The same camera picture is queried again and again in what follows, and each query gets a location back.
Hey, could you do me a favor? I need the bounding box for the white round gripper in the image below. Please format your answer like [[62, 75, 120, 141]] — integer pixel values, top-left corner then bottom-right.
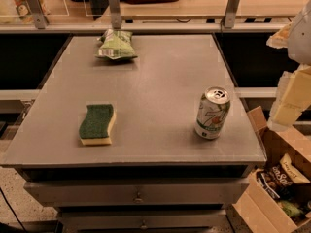
[[266, 0, 311, 132]]

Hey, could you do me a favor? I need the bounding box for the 7up soda can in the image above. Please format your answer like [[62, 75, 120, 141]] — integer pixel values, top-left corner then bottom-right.
[[194, 86, 230, 140]]

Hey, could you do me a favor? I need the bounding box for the dark sea salt snack bag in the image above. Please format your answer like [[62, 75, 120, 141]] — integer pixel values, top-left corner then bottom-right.
[[256, 153, 310, 200]]

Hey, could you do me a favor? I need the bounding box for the green snack bag in box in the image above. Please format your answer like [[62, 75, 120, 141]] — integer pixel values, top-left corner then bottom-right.
[[278, 200, 303, 217]]

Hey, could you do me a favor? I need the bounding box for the green jalapeno chip bag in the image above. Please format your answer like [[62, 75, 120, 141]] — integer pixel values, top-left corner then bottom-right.
[[96, 29, 137, 61]]

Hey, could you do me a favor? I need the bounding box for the cardboard box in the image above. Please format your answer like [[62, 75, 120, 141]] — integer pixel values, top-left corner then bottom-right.
[[233, 107, 311, 233]]

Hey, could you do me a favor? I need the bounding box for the green and yellow sponge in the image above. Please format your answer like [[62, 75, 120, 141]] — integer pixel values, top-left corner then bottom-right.
[[79, 104, 116, 146]]

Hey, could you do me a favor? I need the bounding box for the lower grey drawer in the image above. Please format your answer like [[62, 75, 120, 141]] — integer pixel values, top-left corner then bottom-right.
[[57, 210, 226, 230]]

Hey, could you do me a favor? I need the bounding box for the grey drawer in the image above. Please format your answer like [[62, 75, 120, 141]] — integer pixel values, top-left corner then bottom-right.
[[24, 179, 249, 207], [57, 210, 226, 230]]

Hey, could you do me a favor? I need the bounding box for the upper grey drawer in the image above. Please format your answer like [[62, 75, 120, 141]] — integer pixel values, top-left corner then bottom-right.
[[24, 179, 249, 207]]

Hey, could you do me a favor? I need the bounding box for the colourful package behind glass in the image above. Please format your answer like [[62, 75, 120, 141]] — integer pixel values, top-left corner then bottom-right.
[[0, 0, 50, 24]]

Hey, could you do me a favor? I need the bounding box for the right metal bracket post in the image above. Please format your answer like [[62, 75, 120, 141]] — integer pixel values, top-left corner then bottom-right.
[[223, 0, 240, 28]]

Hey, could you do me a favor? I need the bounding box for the metal bracket post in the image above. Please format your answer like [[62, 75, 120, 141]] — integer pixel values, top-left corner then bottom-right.
[[223, 0, 240, 28], [26, 0, 48, 29], [108, 0, 122, 29]]

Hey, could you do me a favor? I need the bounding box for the middle metal bracket post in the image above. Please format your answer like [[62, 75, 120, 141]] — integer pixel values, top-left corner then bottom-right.
[[108, 0, 122, 29]]

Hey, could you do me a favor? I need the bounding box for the left metal bracket post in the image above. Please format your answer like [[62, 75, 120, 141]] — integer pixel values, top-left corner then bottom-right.
[[26, 0, 48, 29]]

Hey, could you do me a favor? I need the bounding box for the black floor cable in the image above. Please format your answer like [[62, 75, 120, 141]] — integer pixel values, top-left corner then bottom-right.
[[0, 187, 28, 233]]

